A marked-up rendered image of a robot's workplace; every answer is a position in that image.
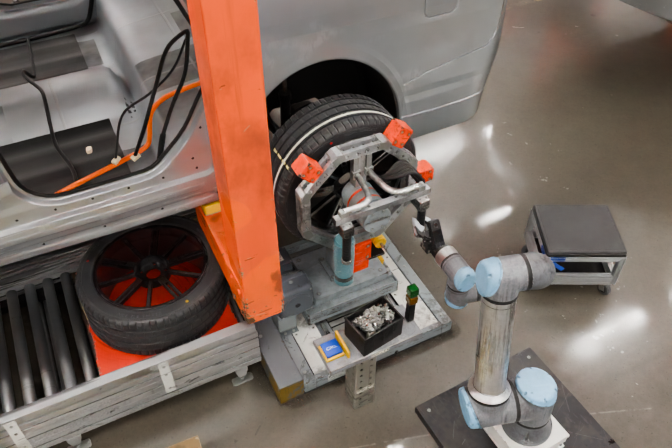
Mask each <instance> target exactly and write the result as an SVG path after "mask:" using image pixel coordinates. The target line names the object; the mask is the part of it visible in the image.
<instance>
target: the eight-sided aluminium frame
mask: <svg viewBox="0 0 672 448"><path fill-rule="evenodd" d="M380 150H385V151H386V152H388V153H390V154H391V155H393V156H395V157H396V158H398V159H400V160H401V159H404V160H407V161H408V162H410V163H411V165H412V166H413V167H414V168H415V169H416V170H417V166H418V159H417V158H416V157H415V156H414V155H413V154H412V153H411V152H410V151H409V150H408V149H405V148H404V147H403V148H398V147H396V146H393V145H392V142H391V141H390V140H389V139H388V138H387V137H386V136H385V135H384V134H382V133H377V134H373V135H371V136H368V137H364V138H361V139H358V140H355V141H351V142H348V143H345V144H342V145H338V146H337V145H336V146H334V147H332V148H330V149H329V150H328V151H327V152H326V153H325V155H324V156H323V157H322V158H321V160H320V161H319V162H318V164H319V165H320V166H321V168H322V169H323V170H324V172H323V173H322V174H321V175H320V176H319V178H318V179H317V180H316V181H315V182H314V183H313V184H312V183H310V182H308V181H306V180H303V181H302V182H301V183H300V184H299V185H298V187H297V188H296V189H295V196H296V213H297V229H298V230H299V232H300V234H301V235H302V237H303V238H305V239H307V240H310V241H313V242H315V243H318V244H320V245H323V246H326V247H328V248H331V249H332V250H334V237H335V236H336V235H338V234H339V233H338V234H336V235H333V234H331V233H328V232H326V231H324V230H321V229H319V228H316V227H314V226H311V204H310V199H311V197H312V196H313V195H314V194H315V193H316V192H317V190H318V189H319V188H320V187H321V186H322V184H323V183H324V182H325V181H326V180H327V179H328V177H329V176H330V175H331V174H332V173H333V172H334V170H335V169H336V168H337V167H338V166H339V165H340V164H341V163H343V162H346V161H349V160H352V159H353V158H356V157H362V156H365V155H366V154H369V153H374V152H377V151H380ZM415 183H416V181H415V180H414V179H413V178H412V177H411V175H407V176H406V177H403V178H401V182H400V188H404V187H407V186H410V185H413V184H415ZM410 203H411V202H410V201H407V202H405V203H402V204H399V205H396V206H393V207H390V208H388V209H389V210H390V212H391V218H390V220H389V222H388V223H387V225H386V226H385V227H383V228H382V229H381V230H379V231H376V232H367V231H365V229H364V228H363V227H362V226H358V227H355V228H354V230H355V231H354V236H353V237H354V238H355V243H354V245H355V244H357V243H360V242H363V241H365V240H368V239H371V238H374V237H377V236H379V235H381V234H382V233H383V232H385V231H386V229H387V228H388V227H389V226H390V224H391V223H392V222H393V221H394V220H395V219H396V218H397V217H398V216H399V215H400V213H401V212H402V211H403V210H404V209H405V208H406V207H407V206H408V205H409V204H410Z"/></svg>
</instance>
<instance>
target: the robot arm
mask: <svg viewBox="0 0 672 448"><path fill-rule="evenodd" d="M412 223H413V226H414V233H415V234H416V235H418V236H419V237H420V238H422V239H423V243H424V244H423V243H422V242H421V244H420V246H421V247H422V246H424V247H425V249H424V248H423V247H422V249H423V250H424V251H425V252H426V254H429V253H431V254H432V255H433V257H434V258H435V261H436V262H437V264H438V265H439V266H440V267H441V269H442V270H443V271H444V273H445V274H446V275H447V284H446V291H445V301H446V303H447V304H448V305H449V306H450V307H452V308H454V309H462V308H464V307H465V306H466V305H467V303H471V302H477V301H481V306H480V317H479V328H478V339H477V350H476V361H475V372H474V374H473V375H472V376H471V377H470V379H469V381H468V386H465V387H464V386H463V387H461V388H459V391H458V394H459V401H460V406H461V410H462V413H463V416H464V419H465V421H466V423H467V425H468V426H469V427H470V428H471V429H478V428H480V429H482V428H486V427H491V426H497V425H501V426H502V428H503V430H504V432H505V434H506V435H507V436H508V437H509V438H510V439H511V440H513V441H514V442H516V443H518V444H520V445H523V446H529V447H532V446H538V445H541V444H543V443H544V442H546V441H547V440H548V438H549V437H550V434H551V431H552V419H551V413H552V410H553V407H554V404H555V402H556V399H557V385H556V383H555V381H554V379H553V378H552V377H551V376H550V375H549V374H548V373H547V372H545V371H543V370H541V369H539V368H534V367H531V368H524V369H522V370H521V371H520V372H519V373H518V374H517V376H516V378H514V379H507V371H508V363H509V356H510V348H511V340H512V333H513V325H514V317H515V310H516V302H517V299H518V294H519V292H520V291H526V290H539V289H543V288H546V287H548V286H549V285H550V284H551V283H552V282H553V280H554V278H555V274H556V269H555V265H554V263H553V261H552V260H551V259H550V258H549V257H548V256H546V255H544V254H542V253H538V252H527V253H521V254H514V255H507V256H500V257H490V258H488V259H483V260H481V261H480V262H479V263H478V265H477V268H476V272H474V270H473V269H472V268H471V267H470V266H469V265H468V264H467V263H466V261H465V260H464V259H463V258H462V257H461V255H460V254H459V253H458V252H457V251H456V249H455V248H454V247H453V246H449V245H447V244H445V242H444V237H443V233H442V229H441V225H440V220H439V219H436V218H434V219H432V220H431V219H430V218H428V217H426V219H425V223H426V229H427V230H425V232H424V229H425V227H424V226H422V225H420V223H419V222H418V221H417V220H416V218H412ZM428 250H429V252H428Z"/></svg>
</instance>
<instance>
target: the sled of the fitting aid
mask: <svg viewBox="0 0 672 448"><path fill-rule="evenodd" d="M378 259H379V260H380V262H381V263H382V264H383V266H384V267H385V269H386V270H387V271H388V278H386V279H383V280H381V281H378V282H376V283H373V284H371V285H368V286H365V287H363V288H360V289H358V290H355V291H353V292H350V293H348V294H345V295H342V296H340V297H337V298H335V299H332V300H330V301H327V302H325V303H322V304H319V305H317V306H316V305H315V303H314V302H313V306H312V307H313V308H310V309H307V310H305V311H304V312H302V315H303V317H304V318H305V320H306V322H307V324H308V325H312V324H314V323H317V322H319V321H322V320H324V319H327V318H329V317H332V316H334V315H337V314H339V313H342V312H344V311H347V310H349V309H352V308H354V307H357V306H359V305H362V304H364V303H367V302H369V301H372V300H374V299H377V298H379V297H381V296H382V295H383V296H384V295H387V294H389V293H392V292H394V291H397V290H398V279H397V278H396V276H395V275H394V274H393V272H392V271H391V270H390V268H389V267H388V265H387V264H386V263H385V261H384V259H383V257H382V256H378Z"/></svg>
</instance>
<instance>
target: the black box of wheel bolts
mask: <svg viewBox="0 0 672 448"><path fill-rule="evenodd" d="M344 319H345V335H346V337H347V338H348V339H349V340H350V341H351V342H352V344H353V345H354V346H355V347H356V348H357V349H358V351H359V352H360V353H361V354H362V355H363V356H364V357H365V356H366V355H368V354H370V353H371V352H373V351H375V350H376V349H378V348H379V347H381V346H383V345H384V344H386V343H388V342H389V341H391V340H392V339H394V338H396V337H397V336H399V335H401V334H402V326H403V319H404V317H403V316H402V315H401V314H400V313H399V312H398V310H397V309H396V308H395V307H394V306H393V305H392V304H391V303H390V302H389V301H388V300H387V299H386V298H385V297H384V296H383V295H382V296H381V297H379V298H377V299H375V300H374V301H372V302H370V303H368V304H367V305H365V306H363V307H361V308H360V309H358V310H356V311H354V312H353V313H351V314H349V315H348V316H346V317H344Z"/></svg>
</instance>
